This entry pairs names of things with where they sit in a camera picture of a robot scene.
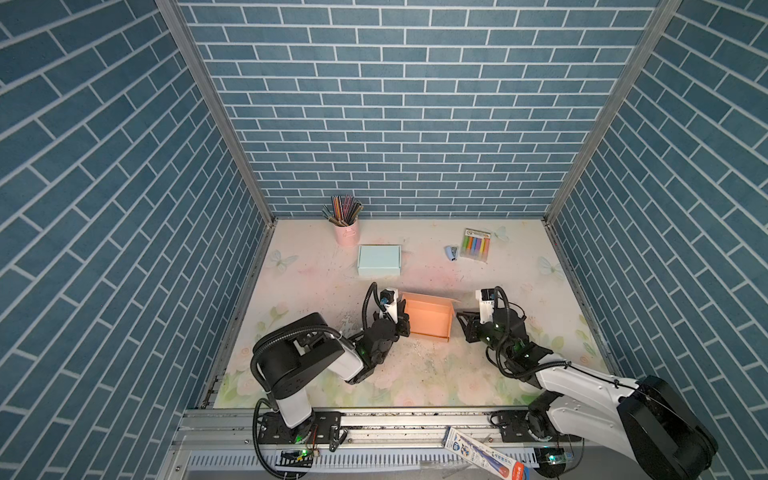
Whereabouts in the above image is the mint green paper box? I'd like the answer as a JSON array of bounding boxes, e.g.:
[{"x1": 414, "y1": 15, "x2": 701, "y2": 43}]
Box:
[{"x1": 357, "y1": 244, "x2": 402, "y2": 278}]

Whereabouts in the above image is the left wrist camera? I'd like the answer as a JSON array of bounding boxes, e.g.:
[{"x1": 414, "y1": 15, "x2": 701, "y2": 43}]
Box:
[{"x1": 378, "y1": 289, "x2": 398, "y2": 324}]

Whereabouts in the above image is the left green circuit board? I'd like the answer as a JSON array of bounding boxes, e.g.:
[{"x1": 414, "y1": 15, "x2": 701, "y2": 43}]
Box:
[{"x1": 275, "y1": 449, "x2": 315, "y2": 470}]

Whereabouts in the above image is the pink paper box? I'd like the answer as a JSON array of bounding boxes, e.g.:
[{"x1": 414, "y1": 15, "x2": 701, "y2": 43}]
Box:
[{"x1": 403, "y1": 292, "x2": 455, "y2": 342}]

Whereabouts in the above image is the pink pencil cup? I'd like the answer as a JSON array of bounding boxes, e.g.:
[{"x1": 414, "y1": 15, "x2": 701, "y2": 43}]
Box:
[{"x1": 334, "y1": 221, "x2": 360, "y2": 247}]

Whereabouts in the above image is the white red toothpaste box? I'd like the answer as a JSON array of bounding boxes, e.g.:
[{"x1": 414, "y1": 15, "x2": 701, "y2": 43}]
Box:
[{"x1": 443, "y1": 427, "x2": 530, "y2": 480}]

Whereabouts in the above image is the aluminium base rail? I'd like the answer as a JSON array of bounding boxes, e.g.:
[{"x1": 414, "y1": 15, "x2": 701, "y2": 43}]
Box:
[{"x1": 158, "y1": 406, "x2": 592, "y2": 479}]

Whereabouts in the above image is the right green circuit board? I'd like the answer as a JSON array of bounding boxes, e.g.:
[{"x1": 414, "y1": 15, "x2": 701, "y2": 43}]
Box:
[{"x1": 534, "y1": 448, "x2": 572, "y2": 479}]

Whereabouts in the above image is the green circuit board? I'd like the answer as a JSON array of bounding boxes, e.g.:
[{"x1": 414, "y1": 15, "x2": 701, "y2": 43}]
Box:
[
  {"x1": 534, "y1": 448, "x2": 572, "y2": 479},
  {"x1": 275, "y1": 449, "x2": 315, "y2": 470}
]

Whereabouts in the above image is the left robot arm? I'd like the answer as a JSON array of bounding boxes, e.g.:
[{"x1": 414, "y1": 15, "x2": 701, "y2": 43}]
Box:
[{"x1": 250, "y1": 282, "x2": 411, "y2": 429}]

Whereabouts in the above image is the clear case of markers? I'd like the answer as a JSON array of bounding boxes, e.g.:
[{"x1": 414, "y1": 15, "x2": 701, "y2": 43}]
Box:
[{"x1": 459, "y1": 228, "x2": 492, "y2": 262}]

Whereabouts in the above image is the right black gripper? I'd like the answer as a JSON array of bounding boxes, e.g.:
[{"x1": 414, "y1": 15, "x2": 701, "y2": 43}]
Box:
[{"x1": 455, "y1": 309, "x2": 512, "y2": 362}]

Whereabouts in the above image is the bundle of coloured pencils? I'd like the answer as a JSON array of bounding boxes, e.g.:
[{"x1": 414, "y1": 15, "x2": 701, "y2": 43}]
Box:
[{"x1": 321, "y1": 195, "x2": 364, "y2": 227}]

